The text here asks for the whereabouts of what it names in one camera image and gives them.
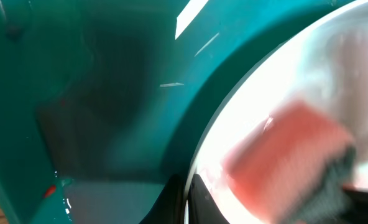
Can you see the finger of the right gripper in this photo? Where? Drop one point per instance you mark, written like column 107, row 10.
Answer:
column 358, row 210

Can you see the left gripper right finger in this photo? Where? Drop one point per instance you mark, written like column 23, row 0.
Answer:
column 202, row 207

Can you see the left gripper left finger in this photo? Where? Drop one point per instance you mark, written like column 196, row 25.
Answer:
column 169, row 206

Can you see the light blue plate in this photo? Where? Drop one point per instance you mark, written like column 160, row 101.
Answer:
column 325, row 66

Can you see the teal plastic tray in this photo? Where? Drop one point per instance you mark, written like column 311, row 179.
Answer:
column 102, row 101

